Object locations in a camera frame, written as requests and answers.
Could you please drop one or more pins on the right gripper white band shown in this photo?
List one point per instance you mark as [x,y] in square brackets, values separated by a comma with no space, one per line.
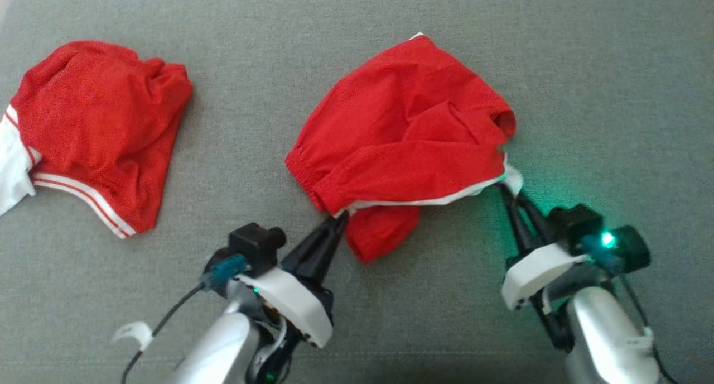
[538,275]

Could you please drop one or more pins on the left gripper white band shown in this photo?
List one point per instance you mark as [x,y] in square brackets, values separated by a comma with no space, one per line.
[295,303]

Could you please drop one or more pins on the red shorts with white trim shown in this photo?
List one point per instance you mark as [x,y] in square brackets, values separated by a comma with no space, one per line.
[407,133]

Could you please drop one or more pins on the red basketball jersey number 23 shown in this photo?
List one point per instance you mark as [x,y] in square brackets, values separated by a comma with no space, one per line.
[95,127]

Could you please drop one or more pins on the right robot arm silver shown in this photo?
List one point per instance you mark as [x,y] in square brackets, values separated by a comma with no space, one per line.
[608,339]

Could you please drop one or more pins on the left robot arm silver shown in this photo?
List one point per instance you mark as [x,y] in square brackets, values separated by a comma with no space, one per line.
[220,350]

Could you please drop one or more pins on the grey fabric sofa seat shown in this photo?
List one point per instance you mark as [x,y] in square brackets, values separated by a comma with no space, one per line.
[357,328]

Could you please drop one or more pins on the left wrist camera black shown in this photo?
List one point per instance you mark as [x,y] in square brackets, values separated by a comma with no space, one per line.
[256,244]

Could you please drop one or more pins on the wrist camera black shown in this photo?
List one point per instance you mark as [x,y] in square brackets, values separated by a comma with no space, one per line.
[608,233]
[256,244]

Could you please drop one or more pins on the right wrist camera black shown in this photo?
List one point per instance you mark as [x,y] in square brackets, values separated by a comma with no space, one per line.
[608,233]

